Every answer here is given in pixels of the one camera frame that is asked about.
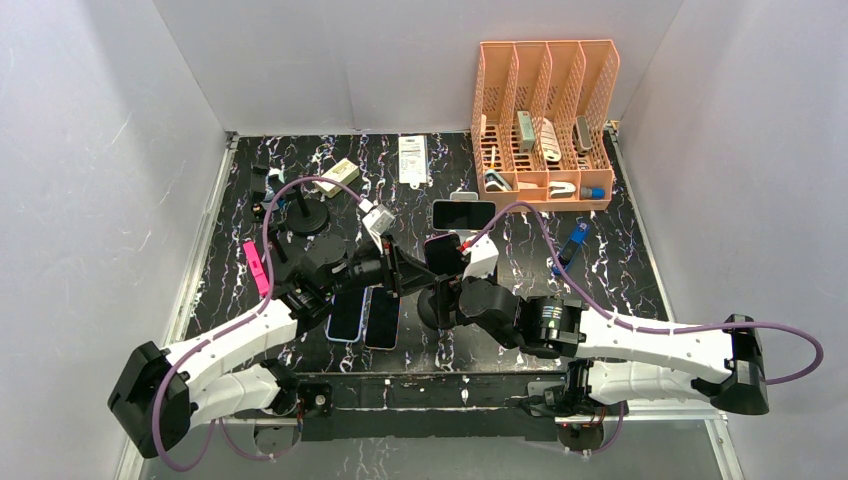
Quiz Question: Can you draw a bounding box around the pink marker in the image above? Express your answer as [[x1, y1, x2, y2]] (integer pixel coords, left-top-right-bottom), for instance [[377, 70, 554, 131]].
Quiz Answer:
[[242, 241, 270, 298]]

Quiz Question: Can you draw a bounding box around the beige small box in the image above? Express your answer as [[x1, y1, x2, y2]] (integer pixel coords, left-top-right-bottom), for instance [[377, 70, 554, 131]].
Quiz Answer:
[[316, 158, 360, 198]]

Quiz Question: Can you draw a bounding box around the black base frame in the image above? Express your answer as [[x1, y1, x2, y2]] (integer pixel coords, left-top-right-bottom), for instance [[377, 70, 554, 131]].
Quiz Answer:
[[235, 370, 687, 444]]

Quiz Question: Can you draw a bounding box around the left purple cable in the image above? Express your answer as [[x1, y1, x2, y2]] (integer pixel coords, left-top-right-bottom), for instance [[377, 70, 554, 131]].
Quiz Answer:
[[150, 176, 372, 473]]

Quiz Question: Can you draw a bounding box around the purple cable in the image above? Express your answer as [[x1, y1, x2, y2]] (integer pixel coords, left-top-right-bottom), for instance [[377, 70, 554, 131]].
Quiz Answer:
[[463, 201, 825, 387], [150, 176, 372, 473]]

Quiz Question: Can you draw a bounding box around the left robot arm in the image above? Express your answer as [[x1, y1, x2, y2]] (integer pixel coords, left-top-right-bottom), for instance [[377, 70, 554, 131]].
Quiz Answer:
[[107, 234, 437, 459]]

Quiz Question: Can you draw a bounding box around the light blue phone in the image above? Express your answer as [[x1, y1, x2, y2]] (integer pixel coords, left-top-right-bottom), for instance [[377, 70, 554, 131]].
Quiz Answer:
[[325, 288, 366, 343]]

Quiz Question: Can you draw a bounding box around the silver desktop phone stand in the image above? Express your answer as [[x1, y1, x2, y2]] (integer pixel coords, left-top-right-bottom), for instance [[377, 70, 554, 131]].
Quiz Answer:
[[449, 191, 479, 201]]

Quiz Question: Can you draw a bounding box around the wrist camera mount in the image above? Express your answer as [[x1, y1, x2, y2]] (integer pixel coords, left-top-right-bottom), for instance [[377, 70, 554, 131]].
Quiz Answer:
[[358, 198, 395, 253], [462, 233, 499, 280]]

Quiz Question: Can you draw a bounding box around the orange file organizer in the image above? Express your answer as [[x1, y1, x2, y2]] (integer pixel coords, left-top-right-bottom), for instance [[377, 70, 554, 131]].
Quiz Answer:
[[471, 39, 620, 212]]

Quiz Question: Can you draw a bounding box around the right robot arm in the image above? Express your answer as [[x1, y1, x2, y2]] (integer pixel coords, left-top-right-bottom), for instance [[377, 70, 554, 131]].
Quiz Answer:
[[417, 277, 770, 415]]

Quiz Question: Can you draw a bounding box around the white-edged black smartphone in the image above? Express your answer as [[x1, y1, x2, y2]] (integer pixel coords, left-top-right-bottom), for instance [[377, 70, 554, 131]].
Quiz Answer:
[[364, 287, 400, 350]]

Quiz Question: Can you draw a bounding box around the white phone on silver stand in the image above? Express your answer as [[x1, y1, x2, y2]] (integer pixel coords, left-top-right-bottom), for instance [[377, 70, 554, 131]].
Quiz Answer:
[[431, 200, 497, 231]]

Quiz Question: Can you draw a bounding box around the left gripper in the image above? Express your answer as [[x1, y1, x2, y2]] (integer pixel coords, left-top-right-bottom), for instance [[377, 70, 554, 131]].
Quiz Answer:
[[325, 233, 437, 299]]

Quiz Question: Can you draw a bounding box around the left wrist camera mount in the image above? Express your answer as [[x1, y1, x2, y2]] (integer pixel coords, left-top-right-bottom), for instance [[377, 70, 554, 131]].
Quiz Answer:
[[358, 198, 395, 253]]

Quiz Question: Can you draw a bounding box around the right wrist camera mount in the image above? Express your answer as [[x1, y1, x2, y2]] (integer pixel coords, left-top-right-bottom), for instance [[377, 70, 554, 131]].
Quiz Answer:
[[462, 233, 499, 280]]

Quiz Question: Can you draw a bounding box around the blue white tape roll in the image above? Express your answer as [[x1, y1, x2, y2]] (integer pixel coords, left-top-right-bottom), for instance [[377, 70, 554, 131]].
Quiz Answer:
[[265, 168, 285, 211]]

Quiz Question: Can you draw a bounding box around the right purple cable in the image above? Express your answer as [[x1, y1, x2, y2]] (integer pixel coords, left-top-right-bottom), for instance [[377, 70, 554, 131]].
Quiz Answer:
[[463, 201, 825, 387]]

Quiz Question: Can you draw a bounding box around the purple phone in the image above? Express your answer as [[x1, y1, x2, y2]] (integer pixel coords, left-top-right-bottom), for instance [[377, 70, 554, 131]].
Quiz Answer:
[[423, 233, 467, 276]]

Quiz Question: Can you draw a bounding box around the white labelled package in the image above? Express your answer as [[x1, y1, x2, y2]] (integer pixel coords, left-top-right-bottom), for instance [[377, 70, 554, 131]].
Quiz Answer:
[[398, 135, 428, 189]]

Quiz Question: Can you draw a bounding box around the black round-base phone stand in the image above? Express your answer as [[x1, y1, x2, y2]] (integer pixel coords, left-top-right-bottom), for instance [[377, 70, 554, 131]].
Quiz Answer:
[[283, 186, 330, 237]]

